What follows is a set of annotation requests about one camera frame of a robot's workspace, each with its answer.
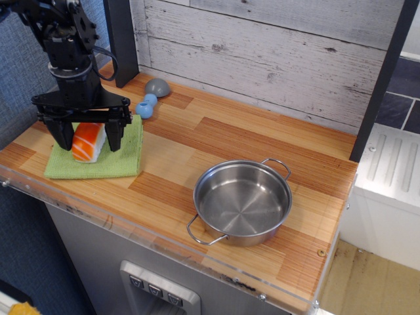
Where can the grey dispenser button panel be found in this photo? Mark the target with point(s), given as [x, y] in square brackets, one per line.
[150, 293]

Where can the grey dome toy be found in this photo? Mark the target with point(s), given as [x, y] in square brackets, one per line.
[158, 87]

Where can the yellow black object corner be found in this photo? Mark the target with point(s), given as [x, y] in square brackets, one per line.
[17, 306]

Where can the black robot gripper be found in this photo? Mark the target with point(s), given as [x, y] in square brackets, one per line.
[80, 97]

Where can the black upright post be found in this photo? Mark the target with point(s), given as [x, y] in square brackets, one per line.
[395, 47]
[122, 39]

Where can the blue dumbbell toy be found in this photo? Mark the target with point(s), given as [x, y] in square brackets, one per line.
[145, 109]

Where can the white ridged side unit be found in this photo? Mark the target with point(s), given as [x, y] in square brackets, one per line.
[382, 212]

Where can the black right upright post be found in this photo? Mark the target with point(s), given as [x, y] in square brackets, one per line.
[395, 47]

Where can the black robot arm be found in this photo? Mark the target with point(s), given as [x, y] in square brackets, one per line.
[68, 37]

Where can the black left upright post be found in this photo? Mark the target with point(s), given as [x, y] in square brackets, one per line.
[122, 39]

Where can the green cloth rag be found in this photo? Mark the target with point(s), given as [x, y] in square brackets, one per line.
[123, 163]

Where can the orange salmon sushi toy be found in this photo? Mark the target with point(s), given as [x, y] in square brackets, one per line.
[87, 143]

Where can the stainless steel pot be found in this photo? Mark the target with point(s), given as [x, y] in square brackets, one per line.
[242, 202]

